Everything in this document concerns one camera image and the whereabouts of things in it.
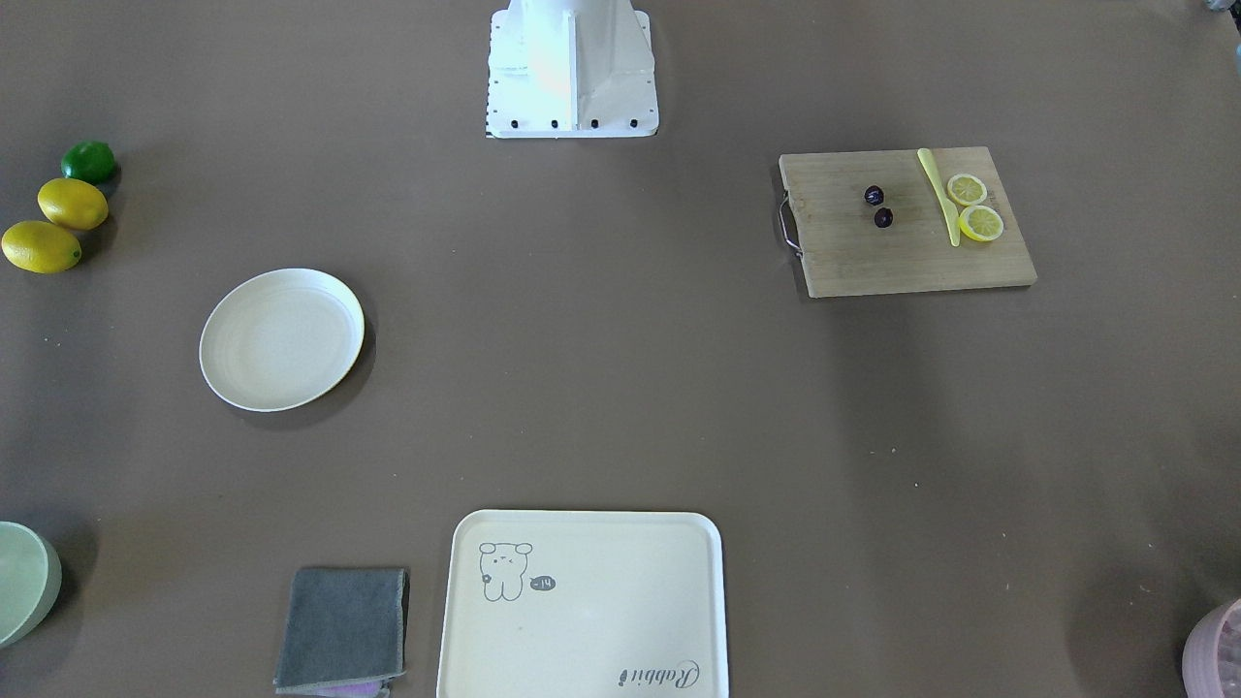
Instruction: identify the cream round plate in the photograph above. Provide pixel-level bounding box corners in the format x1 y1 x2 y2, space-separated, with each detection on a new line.
199 267 366 414

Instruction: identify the cream rabbit tray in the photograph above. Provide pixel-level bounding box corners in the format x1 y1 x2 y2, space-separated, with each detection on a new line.
437 509 730 697

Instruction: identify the wooden cutting board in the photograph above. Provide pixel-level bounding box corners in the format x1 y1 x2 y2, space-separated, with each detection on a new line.
779 145 1037 298

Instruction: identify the yellow plastic knife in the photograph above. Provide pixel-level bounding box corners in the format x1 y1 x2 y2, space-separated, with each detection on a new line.
916 147 961 247

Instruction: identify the lemon slice lower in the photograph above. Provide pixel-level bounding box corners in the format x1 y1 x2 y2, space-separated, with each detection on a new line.
958 205 1005 242

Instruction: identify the lemon slice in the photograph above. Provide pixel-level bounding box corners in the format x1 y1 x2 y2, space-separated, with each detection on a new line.
944 173 989 207
958 205 1005 242

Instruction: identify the lemon slice upper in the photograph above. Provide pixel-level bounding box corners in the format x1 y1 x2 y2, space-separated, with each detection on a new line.
944 173 989 207

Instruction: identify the grey folded cloth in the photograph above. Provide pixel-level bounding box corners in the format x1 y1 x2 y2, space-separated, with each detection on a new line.
273 568 407 697

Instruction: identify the green lime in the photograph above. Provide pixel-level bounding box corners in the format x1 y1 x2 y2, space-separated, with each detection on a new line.
60 142 118 185

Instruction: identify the yellow lemon near lime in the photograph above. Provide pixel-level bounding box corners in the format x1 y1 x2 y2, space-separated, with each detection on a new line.
37 178 110 232

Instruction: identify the yellow lemon outer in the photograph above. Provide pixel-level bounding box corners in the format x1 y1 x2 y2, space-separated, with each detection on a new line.
2 221 81 274

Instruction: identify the mint green bowl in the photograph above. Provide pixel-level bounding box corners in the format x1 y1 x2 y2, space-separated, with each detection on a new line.
1 522 62 647

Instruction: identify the pink bowl with ice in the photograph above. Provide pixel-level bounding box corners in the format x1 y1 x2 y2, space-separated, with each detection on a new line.
1181 599 1240 697

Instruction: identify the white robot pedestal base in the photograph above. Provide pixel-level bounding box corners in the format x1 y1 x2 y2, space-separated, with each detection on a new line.
485 1 660 139

